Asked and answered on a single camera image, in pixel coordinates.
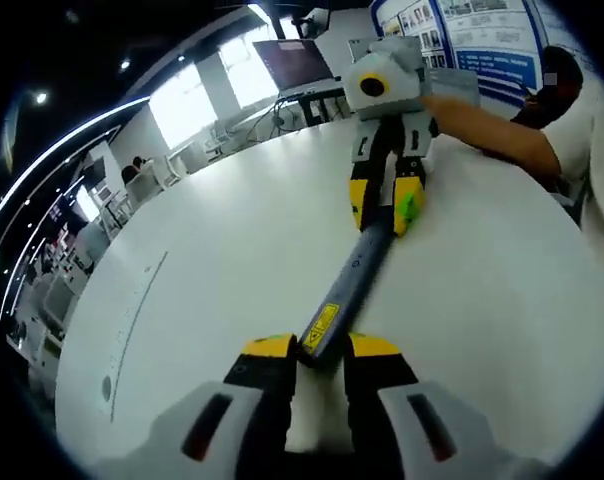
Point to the grey laser pointer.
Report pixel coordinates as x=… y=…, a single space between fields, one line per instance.
x=347 y=285

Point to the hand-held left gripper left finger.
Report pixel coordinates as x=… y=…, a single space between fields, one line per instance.
x=222 y=430

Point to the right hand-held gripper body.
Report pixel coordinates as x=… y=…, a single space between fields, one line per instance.
x=402 y=80

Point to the curved ceiling light strip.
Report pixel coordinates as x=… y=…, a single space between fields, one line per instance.
x=57 y=145

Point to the person in white shirt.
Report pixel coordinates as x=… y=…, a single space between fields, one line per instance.
x=597 y=165

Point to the large dark display screen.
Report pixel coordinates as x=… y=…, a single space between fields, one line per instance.
x=297 y=62

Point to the black angled monitor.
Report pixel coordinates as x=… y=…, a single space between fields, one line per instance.
x=94 y=171

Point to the blue white wall display board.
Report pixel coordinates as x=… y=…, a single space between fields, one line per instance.
x=482 y=25

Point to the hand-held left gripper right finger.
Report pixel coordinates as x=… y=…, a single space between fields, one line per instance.
x=407 y=430

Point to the ceiling-hung small monitor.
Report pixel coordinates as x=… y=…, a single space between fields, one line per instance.
x=312 y=22

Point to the black-legged desk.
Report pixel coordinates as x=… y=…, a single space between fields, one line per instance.
x=309 y=110

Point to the white standing board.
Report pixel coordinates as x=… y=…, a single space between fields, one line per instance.
x=457 y=85

